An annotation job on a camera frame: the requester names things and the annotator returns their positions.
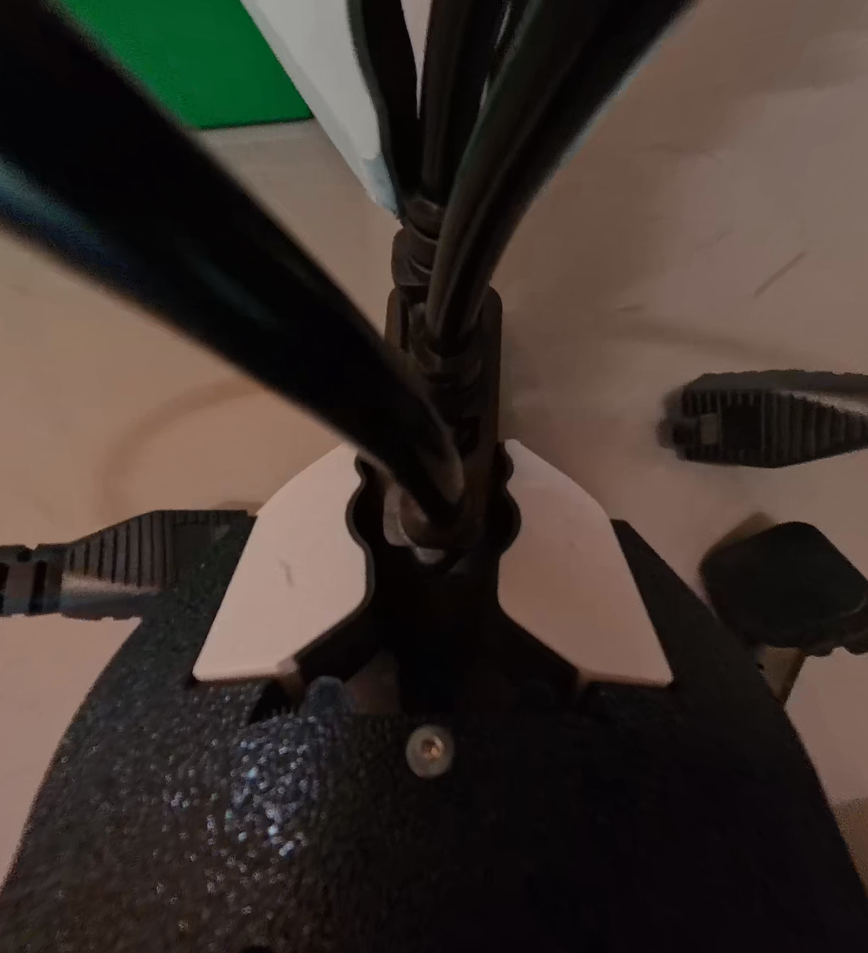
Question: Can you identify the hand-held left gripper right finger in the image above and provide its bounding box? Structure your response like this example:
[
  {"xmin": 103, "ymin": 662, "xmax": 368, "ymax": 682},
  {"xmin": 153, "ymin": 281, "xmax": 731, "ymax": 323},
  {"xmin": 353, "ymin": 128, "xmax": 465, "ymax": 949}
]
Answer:
[{"xmin": 490, "ymin": 438, "xmax": 675, "ymax": 689}]

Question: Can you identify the ribbed black plug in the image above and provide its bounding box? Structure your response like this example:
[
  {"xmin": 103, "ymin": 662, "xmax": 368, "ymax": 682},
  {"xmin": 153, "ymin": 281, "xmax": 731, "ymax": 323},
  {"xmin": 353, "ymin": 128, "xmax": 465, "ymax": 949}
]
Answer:
[
  {"xmin": 0, "ymin": 508, "xmax": 258, "ymax": 620},
  {"xmin": 657, "ymin": 368, "xmax": 868, "ymax": 470}
]

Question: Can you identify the black angled plug braided cable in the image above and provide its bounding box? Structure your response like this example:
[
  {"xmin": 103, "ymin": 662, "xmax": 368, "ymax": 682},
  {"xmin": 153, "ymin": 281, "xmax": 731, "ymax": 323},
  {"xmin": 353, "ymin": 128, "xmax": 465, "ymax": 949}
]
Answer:
[{"xmin": 698, "ymin": 521, "xmax": 868, "ymax": 704}]

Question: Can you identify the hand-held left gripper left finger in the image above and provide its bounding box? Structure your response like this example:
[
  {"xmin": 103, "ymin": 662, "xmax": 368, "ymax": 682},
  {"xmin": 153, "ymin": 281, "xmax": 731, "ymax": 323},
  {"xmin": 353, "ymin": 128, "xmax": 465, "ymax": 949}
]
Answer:
[{"xmin": 189, "ymin": 439, "xmax": 384, "ymax": 689}]

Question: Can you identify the thick black power cable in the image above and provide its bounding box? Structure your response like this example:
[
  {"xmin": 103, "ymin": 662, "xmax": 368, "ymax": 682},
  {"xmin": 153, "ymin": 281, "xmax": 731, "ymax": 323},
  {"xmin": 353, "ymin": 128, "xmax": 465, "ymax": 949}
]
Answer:
[{"xmin": 0, "ymin": 0, "xmax": 472, "ymax": 548}]

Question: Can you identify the green board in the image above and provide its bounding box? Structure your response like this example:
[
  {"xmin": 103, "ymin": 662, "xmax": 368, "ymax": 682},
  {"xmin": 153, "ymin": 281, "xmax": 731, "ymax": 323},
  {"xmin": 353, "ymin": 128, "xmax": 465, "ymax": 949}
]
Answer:
[{"xmin": 54, "ymin": 0, "xmax": 314, "ymax": 131}]

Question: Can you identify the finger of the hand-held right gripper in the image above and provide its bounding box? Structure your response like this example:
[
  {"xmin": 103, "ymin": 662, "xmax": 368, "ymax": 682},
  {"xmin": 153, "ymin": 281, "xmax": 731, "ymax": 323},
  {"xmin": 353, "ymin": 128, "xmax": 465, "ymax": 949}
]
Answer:
[{"xmin": 242, "ymin": 0, "xmax": 407, "ymax": 218}]

